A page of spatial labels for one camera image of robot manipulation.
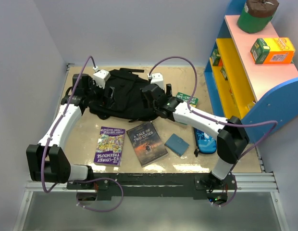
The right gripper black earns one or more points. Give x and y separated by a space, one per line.
146 100

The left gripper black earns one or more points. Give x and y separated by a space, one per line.
93 84

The black student backpack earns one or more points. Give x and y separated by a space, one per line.
122 98

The blue leather wallet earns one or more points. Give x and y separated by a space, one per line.
177 144

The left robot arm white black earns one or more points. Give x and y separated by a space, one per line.
47 156

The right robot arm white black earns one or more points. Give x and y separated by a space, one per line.
230 136

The tale of two cities book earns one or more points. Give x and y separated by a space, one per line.
146 143

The purple 52-storey treehouse book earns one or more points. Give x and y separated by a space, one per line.
109 146

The small green box upper shelf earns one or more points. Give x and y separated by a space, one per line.
216 58

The small green box shelf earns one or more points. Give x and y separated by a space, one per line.
224 74
216 58

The blue pencil case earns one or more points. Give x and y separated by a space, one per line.
205 144

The small green box lower shelf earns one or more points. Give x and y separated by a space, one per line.
224 74

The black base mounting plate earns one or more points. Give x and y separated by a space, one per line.
195 185

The colourful wooden shelf unit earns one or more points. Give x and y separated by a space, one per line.
264 97

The orange green crayon box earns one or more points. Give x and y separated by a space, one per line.
272 51

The green brown cylinder container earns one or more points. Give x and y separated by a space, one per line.
256 14

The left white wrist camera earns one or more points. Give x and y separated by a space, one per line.
101 77

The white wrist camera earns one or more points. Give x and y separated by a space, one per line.
101 77
157 79

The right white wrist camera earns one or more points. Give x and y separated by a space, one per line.
157 79

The aluminium rail frame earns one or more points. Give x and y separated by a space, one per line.
246 182

